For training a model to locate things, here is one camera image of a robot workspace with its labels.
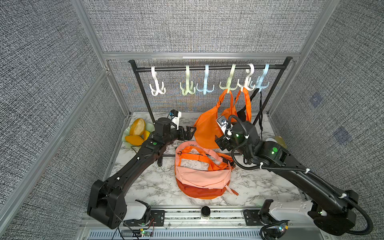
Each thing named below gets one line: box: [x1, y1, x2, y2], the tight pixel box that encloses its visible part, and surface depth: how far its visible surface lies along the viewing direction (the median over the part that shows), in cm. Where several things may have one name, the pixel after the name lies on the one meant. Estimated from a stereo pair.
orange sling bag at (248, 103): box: [234, 87, 252, 123], surface depth 72 cm
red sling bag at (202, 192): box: [176, 178, 231, 199], surface depth 78 cm
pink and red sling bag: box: [174, 141, 239, 200], surface depth 82 cm
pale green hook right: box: [219, 63, 240, 94], surface depth 67 cm
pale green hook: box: [180, 65, 196, 96], surface depth 67 cm
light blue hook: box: [196, 64, 215, 95], surface depth 64 cm
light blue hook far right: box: [250, 63, 270, 92], surface depth 67 cm
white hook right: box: [237, 63, 255, 92], surface depth 68 cm
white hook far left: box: [149, 66, 166, 96], surface depth 66 cm
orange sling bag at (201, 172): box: [174, 141, 239, 200], surface depth 82 cm
